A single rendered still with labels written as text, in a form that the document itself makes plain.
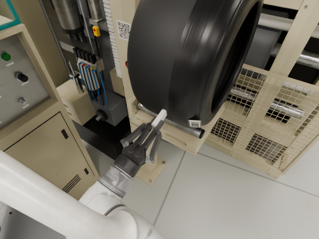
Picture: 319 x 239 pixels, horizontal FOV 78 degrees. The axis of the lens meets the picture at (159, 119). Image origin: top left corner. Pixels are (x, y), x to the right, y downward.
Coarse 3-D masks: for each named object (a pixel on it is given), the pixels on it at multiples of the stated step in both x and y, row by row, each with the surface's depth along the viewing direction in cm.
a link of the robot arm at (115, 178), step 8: (112, 168) 55; (120, 168) 56; (104, 176) 54; (112, 176) 54; (120, 176) 54; (128, 176) 56; (104, 184) 53; (112, 184) 53; (120, 184) 54; (128, 184) 55; (120, 192) 53
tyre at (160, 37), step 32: (160, 0) 52; (192, 0) 49; (224, 0) 47; (256, 0) 57; (160, 32) 52; (192, 32) 49; (224, 32) 49; (128, 64) 64; (160, 64) 55; (192, 64) 51; (224, 64) 99; (160, 96) 61; (192, 96) 56; (224, 96) 89; (192, 128) 75
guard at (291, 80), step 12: (240, 72) 108; (264, 72) 100; (300, 84) 94; (312, 84) 92; (276, 120) 114; (288, 120) 109; (300, 120) 106; (312, 120) 102; (240, 144) 142; (264, 144) 129; (276, 144) 124; (312, 144) 110; (252, 156) 144; (288, 156) 125; (300, 156) 119; (276, 168) 138; (288, 168) 130
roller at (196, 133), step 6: (138, 108) 97; (144, 108) 94; (150, 114) 94; (156, 114) 92; (168, 120) 89; (174, 126) 90; (180, 126) 87; (192, 132) 85; (198, 132) 83; (204, 132) 85
